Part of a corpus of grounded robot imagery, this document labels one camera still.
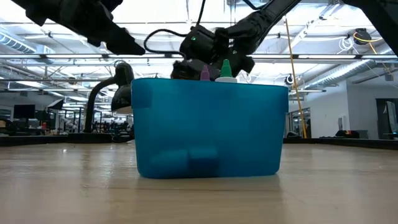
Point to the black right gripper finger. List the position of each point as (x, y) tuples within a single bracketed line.
[(186, 70)]

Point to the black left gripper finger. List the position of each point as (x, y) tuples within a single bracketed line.
[(121, 42)]

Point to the large purple food coloring bottle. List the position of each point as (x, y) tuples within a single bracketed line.
[(205, 74)]

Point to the large green food coloring bottle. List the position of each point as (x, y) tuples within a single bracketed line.
[(226, 70)]

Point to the blue translucent plastic bin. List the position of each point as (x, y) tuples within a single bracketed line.
[(248, 130)]

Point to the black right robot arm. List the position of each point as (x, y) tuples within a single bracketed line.
[(264, 18)]

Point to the black gooseneck desk lamp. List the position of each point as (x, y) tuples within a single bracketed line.
[(93, 99)]

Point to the black computer monitor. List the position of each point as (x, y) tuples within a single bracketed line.
[(24, 111)]

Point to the black and red bag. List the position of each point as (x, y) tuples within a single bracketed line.
[(346, 134)]

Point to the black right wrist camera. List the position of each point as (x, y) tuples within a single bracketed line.
[(199, 43)]

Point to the black aluminium rig frame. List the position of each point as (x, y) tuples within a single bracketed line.
[(357, 142)]

